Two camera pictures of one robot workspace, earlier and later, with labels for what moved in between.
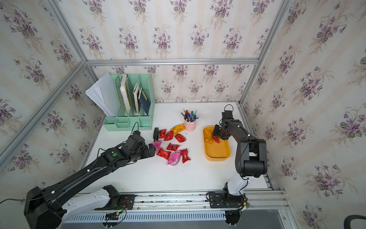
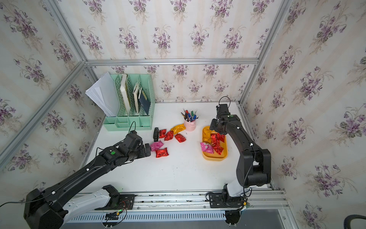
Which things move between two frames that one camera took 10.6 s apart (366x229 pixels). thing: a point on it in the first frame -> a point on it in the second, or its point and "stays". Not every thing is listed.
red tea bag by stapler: [162, 133] stays
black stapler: [156, 134] stays
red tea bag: [184, 154] -> [218, 149]
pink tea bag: [174, 158] -> [205, 147]
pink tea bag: [157, 145] stays
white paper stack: [102, 92] stays
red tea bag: [172, 147] -> [213, 139]
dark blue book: [145, 102] stays
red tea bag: [180, 138] stays
